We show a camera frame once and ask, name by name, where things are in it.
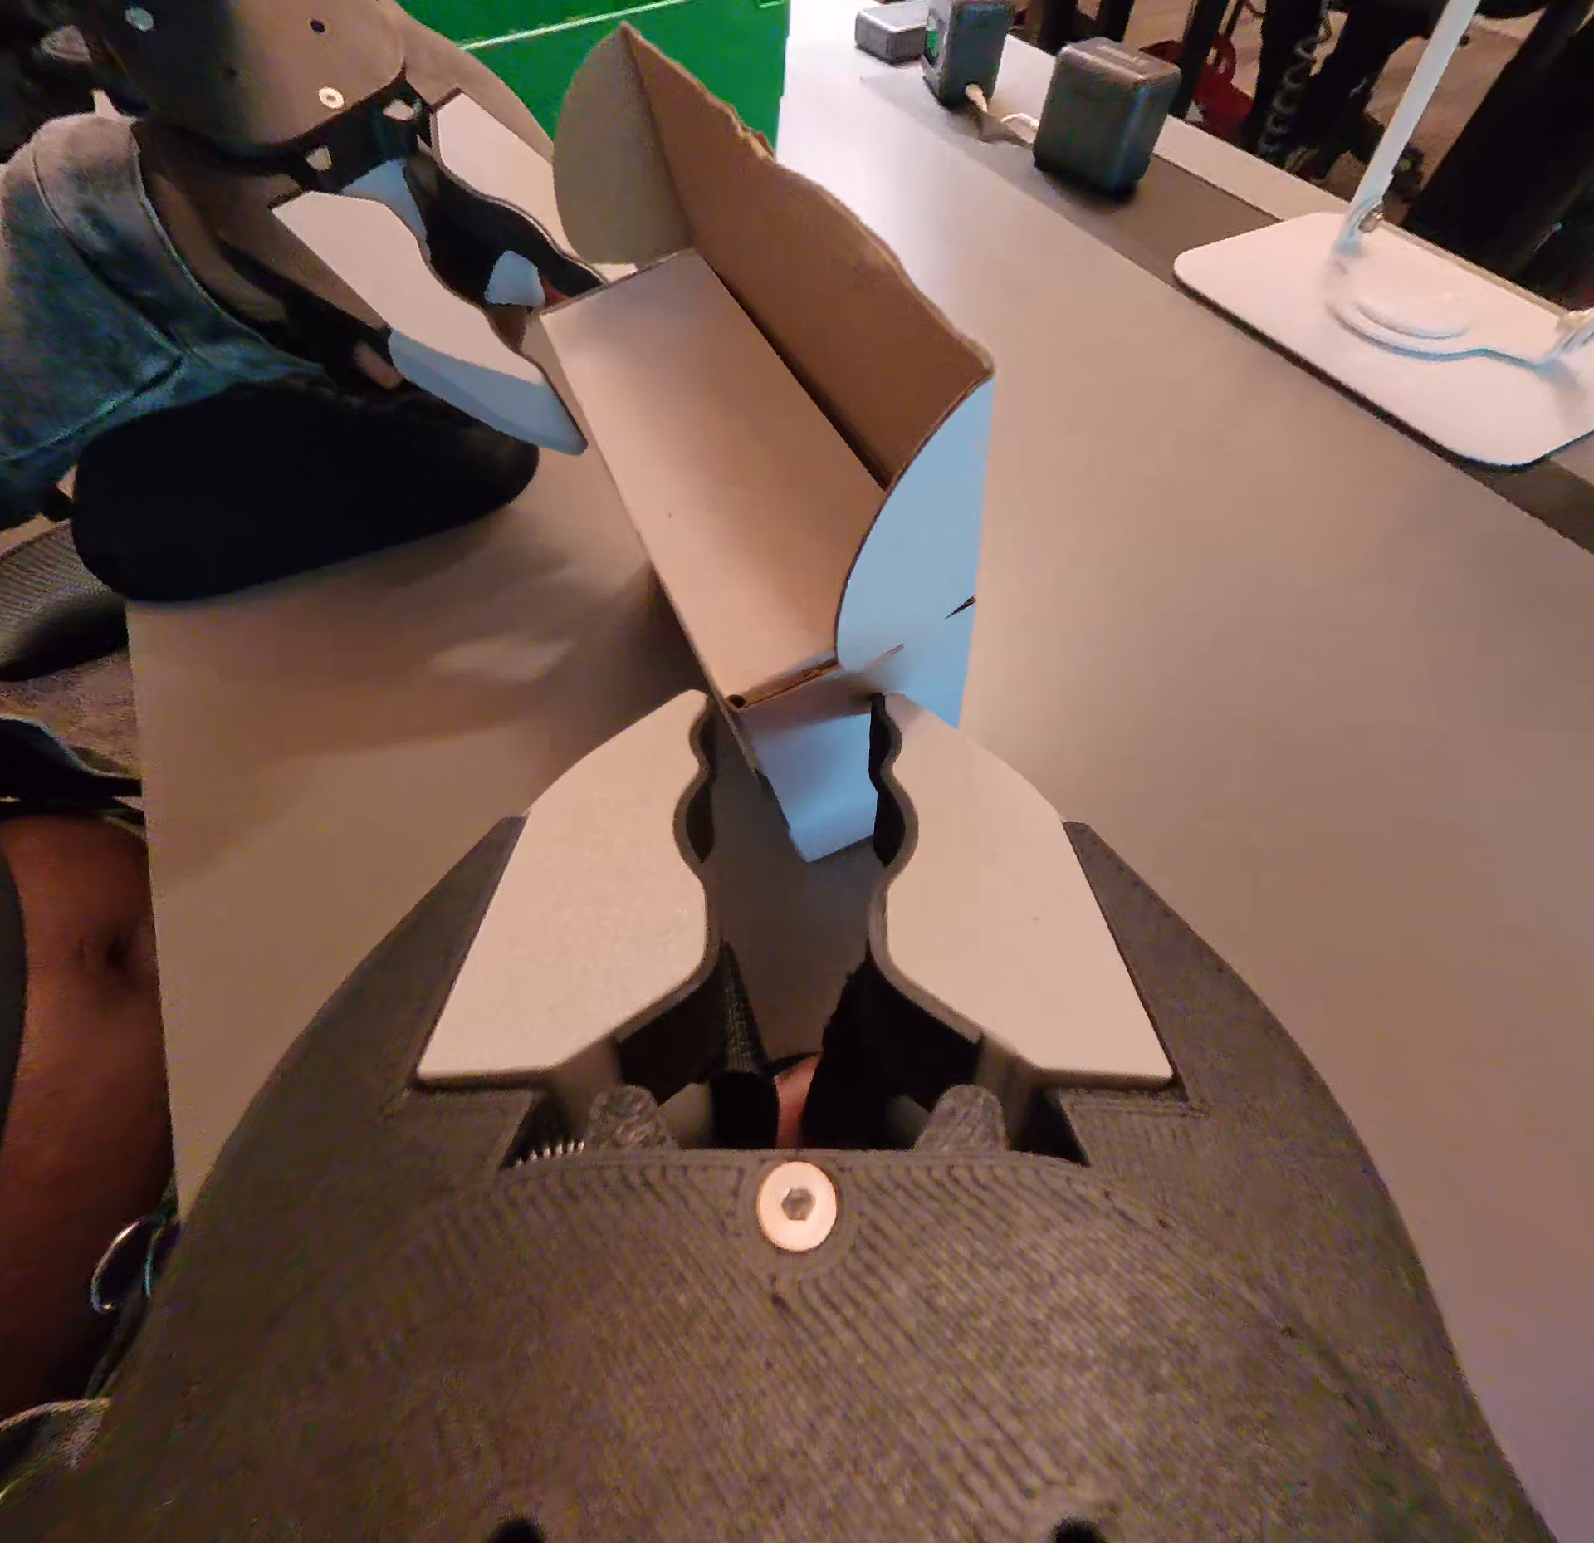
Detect grey charger with green light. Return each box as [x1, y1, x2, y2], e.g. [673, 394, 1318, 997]
[922, 0, 1015, 106]

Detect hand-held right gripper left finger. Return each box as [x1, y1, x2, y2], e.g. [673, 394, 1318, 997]
[416, 691, 727, 1086]

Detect person's left forearm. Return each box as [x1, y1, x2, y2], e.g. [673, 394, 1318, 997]
[0, 110, 313, 498]

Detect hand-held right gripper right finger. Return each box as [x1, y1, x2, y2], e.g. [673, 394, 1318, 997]
[866, 693, 1175, 1090]

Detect large grey charger cube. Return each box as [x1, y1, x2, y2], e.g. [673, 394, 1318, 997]
[1032, 38, 1181, 198]

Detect white cardboard box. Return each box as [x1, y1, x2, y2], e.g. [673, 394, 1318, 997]
[534, 20, 997, 865]

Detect small flat grey charger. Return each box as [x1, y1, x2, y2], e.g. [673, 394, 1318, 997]
[854, 3, 936, 65]

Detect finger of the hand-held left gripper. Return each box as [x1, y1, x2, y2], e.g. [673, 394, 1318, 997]
[270, 188, 589, 457]
[335, 153, 607, 314]

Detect grey desk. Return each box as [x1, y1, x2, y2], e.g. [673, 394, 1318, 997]
[124, 0, 1594, 1543]

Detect white sign stand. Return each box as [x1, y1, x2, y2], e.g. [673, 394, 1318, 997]
[1173, 0, 1594, 470]

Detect black wrist rest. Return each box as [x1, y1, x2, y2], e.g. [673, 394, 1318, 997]
[71, 377, 539, 605]

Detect green plastic bin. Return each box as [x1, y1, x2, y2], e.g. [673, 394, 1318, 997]
[310, 0, 798, 156]

